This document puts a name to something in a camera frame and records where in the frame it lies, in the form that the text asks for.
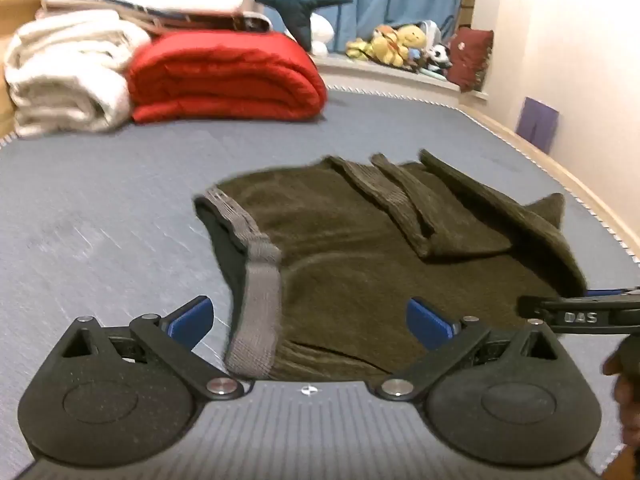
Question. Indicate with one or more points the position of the dark red cushion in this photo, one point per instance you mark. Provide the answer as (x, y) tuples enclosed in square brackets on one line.
[(470, 57)]

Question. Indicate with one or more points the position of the purple board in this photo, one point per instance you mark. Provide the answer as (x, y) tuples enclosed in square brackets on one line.
[(537, 125)]

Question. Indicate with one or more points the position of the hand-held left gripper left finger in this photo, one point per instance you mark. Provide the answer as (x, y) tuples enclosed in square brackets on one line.
[(192, 321)]

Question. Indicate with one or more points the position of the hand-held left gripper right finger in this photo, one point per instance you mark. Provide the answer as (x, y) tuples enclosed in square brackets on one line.
[(429, 321)]

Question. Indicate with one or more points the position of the wooden bed frame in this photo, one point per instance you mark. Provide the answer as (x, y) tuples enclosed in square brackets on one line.
[(550, 165)]

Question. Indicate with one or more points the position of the beige striped folded bedding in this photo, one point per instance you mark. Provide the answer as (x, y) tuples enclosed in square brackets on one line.
[(150, 17)]

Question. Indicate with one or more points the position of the green and yellow plush toy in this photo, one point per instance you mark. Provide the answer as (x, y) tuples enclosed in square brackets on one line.
[(359, 49)]

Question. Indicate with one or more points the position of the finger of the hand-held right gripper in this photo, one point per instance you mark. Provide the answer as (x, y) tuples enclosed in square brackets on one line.
[(607, 292), (575, 316)]

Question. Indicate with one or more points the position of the person's right hand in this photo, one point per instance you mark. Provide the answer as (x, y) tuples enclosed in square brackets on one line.
[(627, 390)]

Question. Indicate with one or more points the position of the panda plush toy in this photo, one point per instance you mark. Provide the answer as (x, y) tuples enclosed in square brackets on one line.
[(440, 57)]

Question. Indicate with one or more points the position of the white window sill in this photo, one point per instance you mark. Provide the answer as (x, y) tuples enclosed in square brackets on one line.
[(380, 72)]

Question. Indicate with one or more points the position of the white plush toy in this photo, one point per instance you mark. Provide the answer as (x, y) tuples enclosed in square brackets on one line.
[(320, 35)]

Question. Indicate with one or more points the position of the red folded quilt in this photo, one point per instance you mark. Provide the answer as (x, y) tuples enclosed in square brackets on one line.
[(225, 77)]

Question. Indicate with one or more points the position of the white fleecy folded blanket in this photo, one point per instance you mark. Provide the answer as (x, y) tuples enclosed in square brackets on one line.
[(65, 75)]

